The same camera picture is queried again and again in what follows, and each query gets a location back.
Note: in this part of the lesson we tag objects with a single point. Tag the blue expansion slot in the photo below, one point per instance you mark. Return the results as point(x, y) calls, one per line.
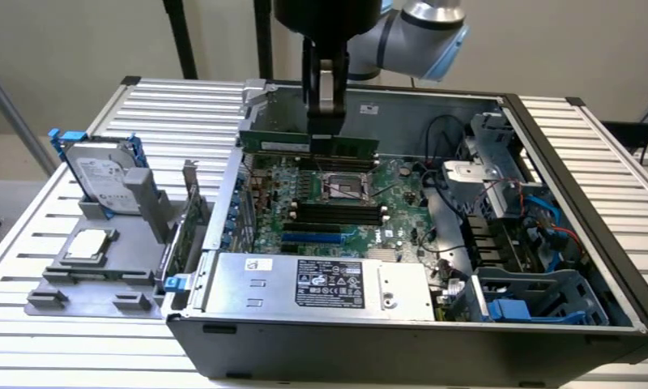
point(310, 237)

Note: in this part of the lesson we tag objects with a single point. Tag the grey parts rack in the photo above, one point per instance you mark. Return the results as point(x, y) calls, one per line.
point(139, 243)

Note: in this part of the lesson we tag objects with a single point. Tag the green graphics card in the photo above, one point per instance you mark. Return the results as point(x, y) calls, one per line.
point(185, 239)

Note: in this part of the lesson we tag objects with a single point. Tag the black stand pole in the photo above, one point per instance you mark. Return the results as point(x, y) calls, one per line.
point(262, 36)
point(179, 36)

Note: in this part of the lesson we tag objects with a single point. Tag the green motherboard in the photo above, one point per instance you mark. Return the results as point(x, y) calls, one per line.
point(398, 219)

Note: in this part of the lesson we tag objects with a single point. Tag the blue disk bay latch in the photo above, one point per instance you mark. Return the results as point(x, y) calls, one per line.
point(506, 311)

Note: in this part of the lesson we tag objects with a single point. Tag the grey plastic disk bay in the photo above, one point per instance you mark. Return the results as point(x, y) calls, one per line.
point(540, 283)

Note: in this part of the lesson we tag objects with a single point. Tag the black box on frame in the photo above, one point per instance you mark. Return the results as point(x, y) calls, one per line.
point(628, 133)

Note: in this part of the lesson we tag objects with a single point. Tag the silver CPU chip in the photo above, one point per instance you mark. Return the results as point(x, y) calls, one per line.
point(91, 244)

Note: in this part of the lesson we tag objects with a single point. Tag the black fan shroud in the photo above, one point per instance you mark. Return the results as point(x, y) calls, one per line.
point(490, 239)

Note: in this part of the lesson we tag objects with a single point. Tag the metal CPU socket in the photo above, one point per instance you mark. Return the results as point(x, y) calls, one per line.
point(342, 185)

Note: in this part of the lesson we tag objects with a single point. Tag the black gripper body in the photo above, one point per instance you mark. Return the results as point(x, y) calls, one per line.
point(329, 16)

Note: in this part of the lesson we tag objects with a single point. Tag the white sticker on case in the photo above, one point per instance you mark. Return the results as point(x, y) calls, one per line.
point(368, 108)

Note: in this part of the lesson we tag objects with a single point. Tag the aluminium profile bar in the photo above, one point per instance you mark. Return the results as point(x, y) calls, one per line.
point(10, 109)

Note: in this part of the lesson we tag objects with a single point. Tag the green RAM stick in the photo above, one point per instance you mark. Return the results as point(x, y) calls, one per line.
point(269, 142)

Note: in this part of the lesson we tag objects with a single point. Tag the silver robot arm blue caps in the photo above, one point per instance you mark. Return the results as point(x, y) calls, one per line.
point(410, 36)

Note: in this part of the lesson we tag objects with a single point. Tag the black expansion slot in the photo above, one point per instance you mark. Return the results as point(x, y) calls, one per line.
point(310, 227)

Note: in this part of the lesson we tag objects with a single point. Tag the metal drive cage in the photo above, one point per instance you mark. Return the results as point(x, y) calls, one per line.
point(485, 170)

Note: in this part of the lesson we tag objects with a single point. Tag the blue case latch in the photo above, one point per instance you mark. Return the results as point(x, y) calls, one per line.
point(175, 283)

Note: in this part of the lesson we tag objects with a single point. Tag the silver hard disk blue carrier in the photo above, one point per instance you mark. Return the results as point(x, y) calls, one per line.
point(99, 174)

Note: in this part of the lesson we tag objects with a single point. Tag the silver power supply unit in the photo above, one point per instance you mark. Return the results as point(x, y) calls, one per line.
point(279, 291)

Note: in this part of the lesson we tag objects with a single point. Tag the white sticker on supply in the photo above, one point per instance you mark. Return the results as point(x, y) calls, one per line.
point(259, 265)

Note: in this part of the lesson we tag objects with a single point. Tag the black open PC case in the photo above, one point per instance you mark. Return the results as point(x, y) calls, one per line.
point(356, 348)

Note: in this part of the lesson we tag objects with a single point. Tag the black power supply label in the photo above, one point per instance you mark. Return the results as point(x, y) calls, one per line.
point(330, 283)

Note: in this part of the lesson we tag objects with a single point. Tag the black RAM slot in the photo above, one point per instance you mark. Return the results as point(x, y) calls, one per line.
point(334, 208)
point(334, 203)
point(279, 158)
point(334, 214)
point(334, 219)
point(279, 164)

